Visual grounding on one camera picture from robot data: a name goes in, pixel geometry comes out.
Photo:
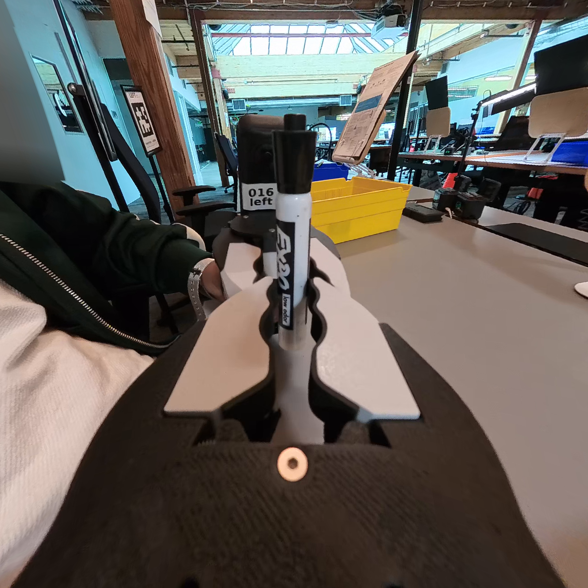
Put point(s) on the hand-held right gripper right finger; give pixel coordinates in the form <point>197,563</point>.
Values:
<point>363,363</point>

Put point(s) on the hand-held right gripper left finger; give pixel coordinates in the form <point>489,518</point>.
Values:
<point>225,358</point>

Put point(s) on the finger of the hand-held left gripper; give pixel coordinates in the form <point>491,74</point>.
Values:
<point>337,278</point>
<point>241,268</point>

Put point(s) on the yellow plastic bin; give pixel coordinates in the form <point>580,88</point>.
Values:
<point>367,216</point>

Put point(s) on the black dry erase marker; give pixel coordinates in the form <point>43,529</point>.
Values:
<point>294,220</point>

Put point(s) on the person's left forearm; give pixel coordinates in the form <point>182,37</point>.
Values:
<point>151,257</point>

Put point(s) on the grey desk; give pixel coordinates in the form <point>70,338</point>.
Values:
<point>459,321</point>

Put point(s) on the wooden office desk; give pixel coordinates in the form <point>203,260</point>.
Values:
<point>505,160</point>

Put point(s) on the person's left hand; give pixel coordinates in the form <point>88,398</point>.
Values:
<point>212,280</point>

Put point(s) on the black office chair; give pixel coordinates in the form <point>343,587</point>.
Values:
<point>133,174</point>
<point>227,156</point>

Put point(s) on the silver wristwatch band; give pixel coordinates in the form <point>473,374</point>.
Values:
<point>195,285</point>

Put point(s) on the blue plastic bin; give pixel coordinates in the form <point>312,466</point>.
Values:
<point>569,152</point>
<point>330,172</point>

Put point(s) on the flat black box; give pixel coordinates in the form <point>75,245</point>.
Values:
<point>422,213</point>

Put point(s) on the framed black-white tag sign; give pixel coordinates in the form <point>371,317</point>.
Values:
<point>142,119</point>

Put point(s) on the wooden pillar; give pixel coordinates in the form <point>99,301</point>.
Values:
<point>151,92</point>

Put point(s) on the cardboard sheet on stand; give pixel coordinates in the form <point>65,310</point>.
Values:
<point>367,115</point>

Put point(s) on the black battery charger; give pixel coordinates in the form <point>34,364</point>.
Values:
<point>468,197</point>

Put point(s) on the black metal pole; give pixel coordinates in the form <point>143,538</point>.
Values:
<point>404,92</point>

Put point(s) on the white paper notice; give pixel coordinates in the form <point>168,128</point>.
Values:
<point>151,16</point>

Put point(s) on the dark green zip jacket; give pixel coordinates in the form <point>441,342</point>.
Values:
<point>69,239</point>

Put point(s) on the white knit shirt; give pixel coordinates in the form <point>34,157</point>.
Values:
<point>55,413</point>

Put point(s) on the white ceiling projector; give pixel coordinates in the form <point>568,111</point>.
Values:
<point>388,26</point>

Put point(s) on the black framed poster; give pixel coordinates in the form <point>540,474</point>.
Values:
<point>57,96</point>

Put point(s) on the black monitor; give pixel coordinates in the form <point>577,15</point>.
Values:
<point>560,69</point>

